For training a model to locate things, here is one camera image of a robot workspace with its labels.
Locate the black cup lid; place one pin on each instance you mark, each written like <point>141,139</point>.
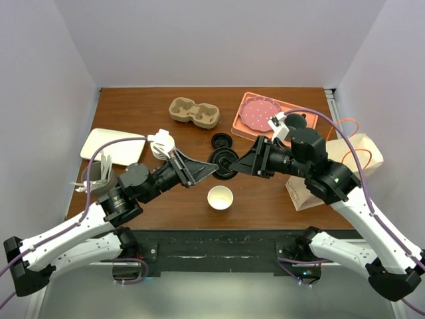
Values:
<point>223,158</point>
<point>221,140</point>

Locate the grey holder cup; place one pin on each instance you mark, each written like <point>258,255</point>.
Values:
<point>102,178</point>

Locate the brown paper cup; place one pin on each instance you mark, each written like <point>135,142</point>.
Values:
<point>220,197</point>

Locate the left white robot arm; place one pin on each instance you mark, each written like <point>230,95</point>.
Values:
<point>98,233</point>

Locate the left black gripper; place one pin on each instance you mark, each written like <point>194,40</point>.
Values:
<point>192,170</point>

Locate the paper bag orange handles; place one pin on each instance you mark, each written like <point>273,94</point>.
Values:
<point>370,158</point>

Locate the pink plastic tray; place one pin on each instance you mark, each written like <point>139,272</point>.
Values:
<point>243,131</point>

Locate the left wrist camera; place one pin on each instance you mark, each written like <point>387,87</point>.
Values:
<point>162,138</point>

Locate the white rectangular plate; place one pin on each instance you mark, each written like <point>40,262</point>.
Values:
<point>122,153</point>

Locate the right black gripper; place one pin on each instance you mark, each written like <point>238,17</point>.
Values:
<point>256,161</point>

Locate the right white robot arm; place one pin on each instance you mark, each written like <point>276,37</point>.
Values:
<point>392,264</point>

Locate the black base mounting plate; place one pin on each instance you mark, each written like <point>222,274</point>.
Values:
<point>219,251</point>

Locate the cardboard cup carrier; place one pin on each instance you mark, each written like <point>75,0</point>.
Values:
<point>203,115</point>

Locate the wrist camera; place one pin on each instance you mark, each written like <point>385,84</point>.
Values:
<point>277,124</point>
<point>162,138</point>

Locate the dark green mug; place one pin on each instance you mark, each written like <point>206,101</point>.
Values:
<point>296,121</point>

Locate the stack of paper cups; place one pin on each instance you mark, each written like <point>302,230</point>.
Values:
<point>161,152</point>

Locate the pink dotted plate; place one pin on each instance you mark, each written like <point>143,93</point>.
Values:
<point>255,113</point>

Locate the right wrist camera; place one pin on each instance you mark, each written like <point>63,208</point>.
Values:
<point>277,124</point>

